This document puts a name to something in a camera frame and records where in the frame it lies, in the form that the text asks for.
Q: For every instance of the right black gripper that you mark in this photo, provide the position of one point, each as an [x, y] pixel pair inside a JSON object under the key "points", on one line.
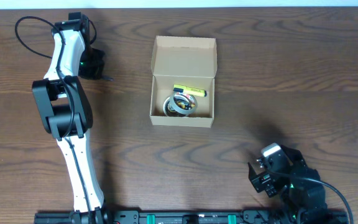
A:
{"points": [[262, 181]]}

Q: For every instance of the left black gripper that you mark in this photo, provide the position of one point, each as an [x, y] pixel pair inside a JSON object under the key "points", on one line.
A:
{"points": [[94, 70]]}

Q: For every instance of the white-core clear tape roll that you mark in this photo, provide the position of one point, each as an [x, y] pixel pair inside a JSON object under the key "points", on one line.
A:
{"points": [[170, 114]]}

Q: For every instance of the cardboard box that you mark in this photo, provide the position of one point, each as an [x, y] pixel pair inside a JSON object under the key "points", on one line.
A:
{"points": [[188, 61]]}

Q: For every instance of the clear tape roll red-print core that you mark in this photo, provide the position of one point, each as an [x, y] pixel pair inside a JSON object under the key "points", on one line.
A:
{"points": [[191, 98]]}

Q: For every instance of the yellow highlighter marker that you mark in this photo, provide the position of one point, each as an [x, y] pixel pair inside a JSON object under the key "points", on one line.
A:
{"points": [[189, 90]]}

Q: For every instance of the yellow correction tape dispenser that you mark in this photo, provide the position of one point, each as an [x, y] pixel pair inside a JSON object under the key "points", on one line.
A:
{"points": [[182, 103]]}

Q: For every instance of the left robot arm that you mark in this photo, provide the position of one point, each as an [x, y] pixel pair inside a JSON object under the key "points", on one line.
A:
{"points": [[66, 114]]}

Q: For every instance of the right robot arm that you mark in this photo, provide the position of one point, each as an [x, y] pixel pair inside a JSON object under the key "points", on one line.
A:
{"points": [[299, 187]]}

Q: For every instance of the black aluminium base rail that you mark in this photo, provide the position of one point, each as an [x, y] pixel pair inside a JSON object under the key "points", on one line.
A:
{"points": [[231, 217]]}

